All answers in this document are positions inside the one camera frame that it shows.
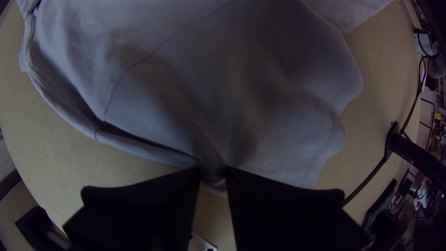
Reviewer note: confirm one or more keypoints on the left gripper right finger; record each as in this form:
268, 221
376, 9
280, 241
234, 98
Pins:
285, 219

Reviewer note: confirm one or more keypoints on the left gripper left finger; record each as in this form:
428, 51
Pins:
146, 216

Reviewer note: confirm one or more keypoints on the light grey t-shirt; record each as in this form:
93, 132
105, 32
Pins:
209, 87

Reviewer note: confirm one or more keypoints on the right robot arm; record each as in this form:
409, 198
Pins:
418, 157

